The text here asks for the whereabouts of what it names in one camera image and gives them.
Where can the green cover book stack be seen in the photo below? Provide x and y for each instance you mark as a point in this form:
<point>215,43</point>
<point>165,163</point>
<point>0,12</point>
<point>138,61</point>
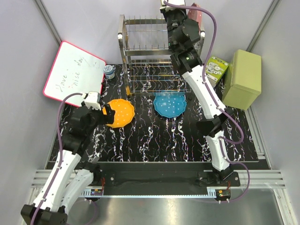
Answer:
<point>215,69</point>

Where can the small blue patterned jar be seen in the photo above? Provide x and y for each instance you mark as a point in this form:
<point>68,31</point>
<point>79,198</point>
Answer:
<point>109,71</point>

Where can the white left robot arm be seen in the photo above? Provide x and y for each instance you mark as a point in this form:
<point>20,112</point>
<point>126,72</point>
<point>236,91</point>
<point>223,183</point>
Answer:
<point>54,202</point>

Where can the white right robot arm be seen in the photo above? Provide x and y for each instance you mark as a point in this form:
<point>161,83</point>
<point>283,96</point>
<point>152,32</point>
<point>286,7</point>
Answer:
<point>183,32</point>

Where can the pink polka dot plate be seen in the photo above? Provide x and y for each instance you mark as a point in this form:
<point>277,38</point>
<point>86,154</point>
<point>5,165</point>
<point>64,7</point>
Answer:
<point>196,16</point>

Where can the pink framed whiteboard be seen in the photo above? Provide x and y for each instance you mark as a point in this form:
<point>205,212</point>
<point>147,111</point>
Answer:
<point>74,70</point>

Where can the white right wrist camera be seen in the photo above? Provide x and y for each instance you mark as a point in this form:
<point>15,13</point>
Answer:
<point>164,7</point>

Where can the black marble pattern mat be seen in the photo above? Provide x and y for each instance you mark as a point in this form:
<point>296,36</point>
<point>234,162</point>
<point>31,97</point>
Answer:
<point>152,138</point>

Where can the green storage box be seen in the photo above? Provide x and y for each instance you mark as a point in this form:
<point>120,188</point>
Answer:
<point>243,80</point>

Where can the white slotted cable duct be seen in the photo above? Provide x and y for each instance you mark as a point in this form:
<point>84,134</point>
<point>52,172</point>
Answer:
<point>132,192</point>

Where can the stainless steel dish rack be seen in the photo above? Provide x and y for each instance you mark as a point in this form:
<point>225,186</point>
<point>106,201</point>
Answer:
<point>146,62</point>

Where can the orange polka dot plate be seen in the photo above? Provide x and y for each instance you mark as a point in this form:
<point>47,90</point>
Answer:
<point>124,112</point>

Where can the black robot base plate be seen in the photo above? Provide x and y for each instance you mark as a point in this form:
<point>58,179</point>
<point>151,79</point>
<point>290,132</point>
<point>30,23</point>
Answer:
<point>165,175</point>

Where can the blue polka dot plate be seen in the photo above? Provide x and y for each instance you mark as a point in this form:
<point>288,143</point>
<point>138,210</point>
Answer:
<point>170,105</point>

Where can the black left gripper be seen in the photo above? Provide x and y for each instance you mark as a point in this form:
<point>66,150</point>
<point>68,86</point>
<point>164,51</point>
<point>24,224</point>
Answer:
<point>106,113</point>

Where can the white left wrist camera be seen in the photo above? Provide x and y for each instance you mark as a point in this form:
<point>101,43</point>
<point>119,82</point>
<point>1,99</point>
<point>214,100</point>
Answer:
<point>91,100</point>

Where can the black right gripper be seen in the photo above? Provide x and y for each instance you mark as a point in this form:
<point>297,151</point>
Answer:
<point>165,13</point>

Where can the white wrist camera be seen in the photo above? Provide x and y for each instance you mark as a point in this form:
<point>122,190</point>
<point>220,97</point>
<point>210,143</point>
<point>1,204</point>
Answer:
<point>91,100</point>
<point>164,7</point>

